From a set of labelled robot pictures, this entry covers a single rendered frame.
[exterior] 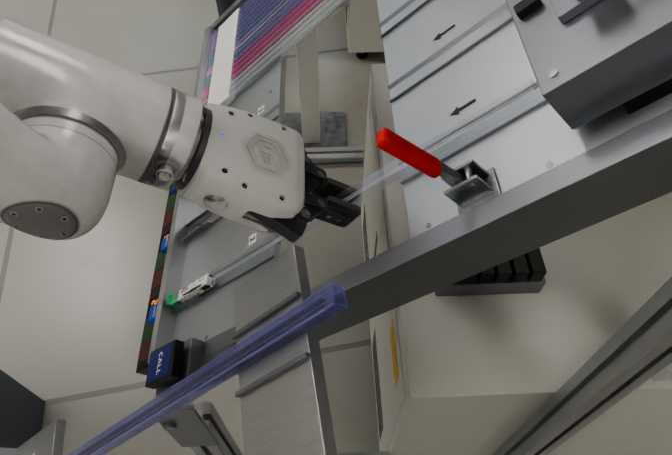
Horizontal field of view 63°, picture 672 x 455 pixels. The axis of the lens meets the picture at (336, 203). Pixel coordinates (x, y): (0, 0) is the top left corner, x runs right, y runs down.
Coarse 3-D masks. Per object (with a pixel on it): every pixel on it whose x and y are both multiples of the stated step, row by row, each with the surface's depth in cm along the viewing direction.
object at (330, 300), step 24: (336, 288) 32; (288, 312) 34; (312, 312) 32; (336, 312) 32; (264, 336) 35; (288, 336) 34; (216, 360) 38; (240, 360) 36; (192, 384) 39; (216, 384) 38; (144, 408) 42; (168, 408) 40; (120, 432) 44
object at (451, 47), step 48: (384, 0) 67; (432, 0) 60; (480, 0) 54; (384, 48) 63; (432, 48) 57; (480, 48) 51; (432, 96) 53; (480, 96) 49; (480, 144) 46; (528, 144) 43; (576, 144) 40; (432, 192) 48
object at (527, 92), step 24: (504, 96) 45; (528, 96) 43; (480, 120) 45; (432, 144) 48; (456, 144) 47; (384, 168) 51; (408, 168) 50; (360, 192) 52; (264, 240) 61; (240, 264) 62
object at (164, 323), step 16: (208, 32) 104; (208, 48) 101; (176, 208) 79; (176, 224) 77; (176, 240) 76; (176, 256) 75; (176, 272) 74; (160, 288) 72; (176, 288) 73; (160, 304) 70; (160, 320) 69; (160, 336) 68
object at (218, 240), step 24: (240, 96) 86; (264, 96) 80; (192, 216) 79; (216, 216) 74; (192, 240) 76; (216, 240) 71; (240, 240) 67; (192, 264) 73; (216, 264) 69; (264, 264) 61; (216, 288) 66; (192, 312) 68; (216, 312) 64; (192, 336) 66
